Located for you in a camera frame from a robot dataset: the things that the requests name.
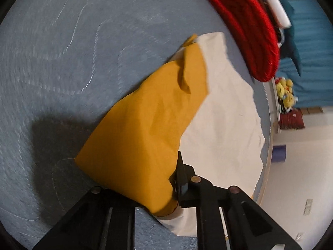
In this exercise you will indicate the white roll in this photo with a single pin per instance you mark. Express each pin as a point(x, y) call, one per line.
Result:
point(274, 4)

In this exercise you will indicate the grey quilted bed mattress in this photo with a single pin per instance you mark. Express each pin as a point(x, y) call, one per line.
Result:
point(65, 57)

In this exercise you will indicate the white wall outlet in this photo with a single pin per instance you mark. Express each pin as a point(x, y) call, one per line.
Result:
point(308, 207)
point(299, 236)

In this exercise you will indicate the yellow flowers in red pot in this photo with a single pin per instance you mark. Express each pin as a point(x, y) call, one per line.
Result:
point(285, 91)

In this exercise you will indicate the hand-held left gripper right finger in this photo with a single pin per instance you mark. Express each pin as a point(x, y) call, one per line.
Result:
point(183, 187)

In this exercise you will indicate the red patterned cushion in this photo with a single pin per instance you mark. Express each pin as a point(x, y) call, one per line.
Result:
point(292, 118)

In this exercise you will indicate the wooden bed frame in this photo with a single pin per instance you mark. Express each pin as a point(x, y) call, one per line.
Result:
point(268, 166)

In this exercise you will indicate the red knitted cushion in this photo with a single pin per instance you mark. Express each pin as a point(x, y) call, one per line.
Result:
point(249, 31)

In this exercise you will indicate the cream and yellow cloth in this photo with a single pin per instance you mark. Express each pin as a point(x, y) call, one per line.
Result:
point(145, 125)

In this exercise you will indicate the teal cloth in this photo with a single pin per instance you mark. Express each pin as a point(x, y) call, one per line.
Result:
point(288, 39)

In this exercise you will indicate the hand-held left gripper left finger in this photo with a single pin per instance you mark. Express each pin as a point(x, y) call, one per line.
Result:
point(122, 220)

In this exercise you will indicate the blue curtain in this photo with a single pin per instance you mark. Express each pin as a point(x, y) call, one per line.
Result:
point(312, 57)

